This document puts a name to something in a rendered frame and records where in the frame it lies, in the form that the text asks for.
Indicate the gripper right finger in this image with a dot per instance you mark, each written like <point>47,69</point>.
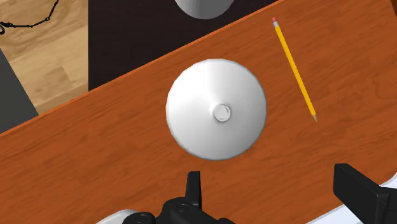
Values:
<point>359,189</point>

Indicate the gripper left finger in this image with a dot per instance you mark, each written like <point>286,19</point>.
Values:
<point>193,189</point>

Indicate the brown wooden table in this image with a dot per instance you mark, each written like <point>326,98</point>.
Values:
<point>93,155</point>

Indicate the yellow pencil with pink eraser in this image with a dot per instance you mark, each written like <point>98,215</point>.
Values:
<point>294,70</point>

